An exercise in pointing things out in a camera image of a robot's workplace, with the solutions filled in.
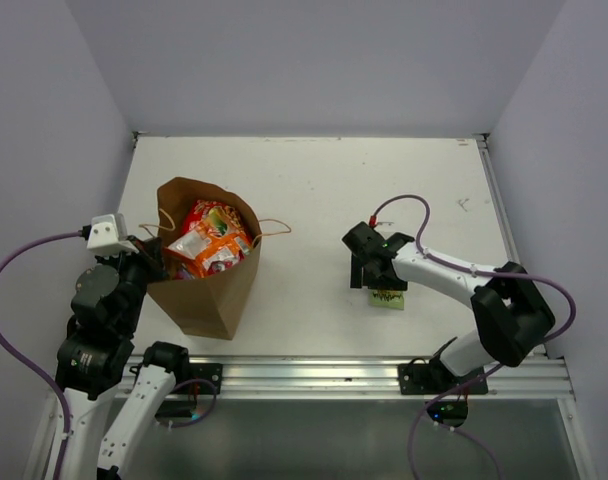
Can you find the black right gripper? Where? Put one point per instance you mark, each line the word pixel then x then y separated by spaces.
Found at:
pixel 359 266

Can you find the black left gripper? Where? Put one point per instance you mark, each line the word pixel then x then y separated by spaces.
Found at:
pixel 149 253

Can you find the purple candy packet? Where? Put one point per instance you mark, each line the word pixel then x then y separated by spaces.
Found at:
pixel 182 273

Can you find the green small snack packet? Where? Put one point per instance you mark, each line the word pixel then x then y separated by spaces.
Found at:
pixel 389 299

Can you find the orange white snack packet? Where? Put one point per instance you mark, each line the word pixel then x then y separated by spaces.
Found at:
pixel 193 249

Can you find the brown paper bag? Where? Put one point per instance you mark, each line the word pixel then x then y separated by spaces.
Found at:
pixel 211 306

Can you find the red snack packet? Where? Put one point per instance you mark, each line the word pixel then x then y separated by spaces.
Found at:
pixel 212 219

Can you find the pink small snack packet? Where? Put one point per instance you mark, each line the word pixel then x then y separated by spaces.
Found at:
pixel 214 265

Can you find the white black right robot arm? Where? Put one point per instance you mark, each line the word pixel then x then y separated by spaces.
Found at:
pixel 511 316

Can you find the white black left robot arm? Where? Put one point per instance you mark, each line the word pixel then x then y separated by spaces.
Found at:
pixel 91 361

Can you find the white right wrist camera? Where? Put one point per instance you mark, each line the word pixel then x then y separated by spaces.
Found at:
pixel 384 228

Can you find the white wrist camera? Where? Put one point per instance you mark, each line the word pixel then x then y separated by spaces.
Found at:
pixel 108 236
pixel 384 228

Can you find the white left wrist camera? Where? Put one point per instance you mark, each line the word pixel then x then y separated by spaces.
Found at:
pixel 108 236

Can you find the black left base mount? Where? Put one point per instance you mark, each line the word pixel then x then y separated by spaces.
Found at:
pixel 204 375

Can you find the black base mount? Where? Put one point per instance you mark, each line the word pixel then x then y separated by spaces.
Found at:
pixel 420 377
pixel 204 375

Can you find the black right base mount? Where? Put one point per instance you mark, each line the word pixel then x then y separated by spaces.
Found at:
pixel 420 377

